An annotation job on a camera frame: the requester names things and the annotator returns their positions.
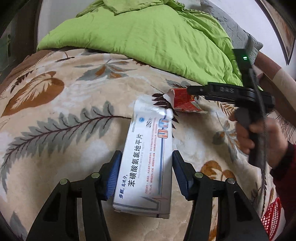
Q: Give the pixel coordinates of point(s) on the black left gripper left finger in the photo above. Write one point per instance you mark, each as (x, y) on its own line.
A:
(98, 187)

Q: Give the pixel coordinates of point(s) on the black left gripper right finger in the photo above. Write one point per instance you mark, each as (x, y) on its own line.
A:
(200, 189)

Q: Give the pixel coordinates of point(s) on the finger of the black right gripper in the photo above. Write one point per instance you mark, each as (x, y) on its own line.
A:
(195, 90)

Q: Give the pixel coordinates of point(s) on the red small carton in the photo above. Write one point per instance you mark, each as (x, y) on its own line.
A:
(182, 101)

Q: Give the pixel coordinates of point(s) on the white barcode medicine box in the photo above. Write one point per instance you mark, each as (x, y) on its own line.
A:
(145, 173)

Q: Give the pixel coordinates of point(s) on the red right sleeve forearm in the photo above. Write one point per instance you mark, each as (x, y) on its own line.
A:
(284, 181)

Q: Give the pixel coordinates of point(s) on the red mesh trash basket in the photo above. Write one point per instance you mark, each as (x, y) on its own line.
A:
(271, 218)

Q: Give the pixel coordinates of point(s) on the person's right hand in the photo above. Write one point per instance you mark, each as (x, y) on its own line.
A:
(277, 144)

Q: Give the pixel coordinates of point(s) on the grey quilted pillow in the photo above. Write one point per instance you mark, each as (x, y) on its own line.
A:
(240, 38)

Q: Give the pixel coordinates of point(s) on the green quilt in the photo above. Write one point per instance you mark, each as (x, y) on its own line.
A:
(162, 34)

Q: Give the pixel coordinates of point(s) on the leaf pattern beige blanket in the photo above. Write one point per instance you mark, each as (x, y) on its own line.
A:
(64, 113)

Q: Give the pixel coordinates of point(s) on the wooden glass panel door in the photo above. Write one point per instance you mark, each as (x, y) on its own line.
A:
(19, 32)

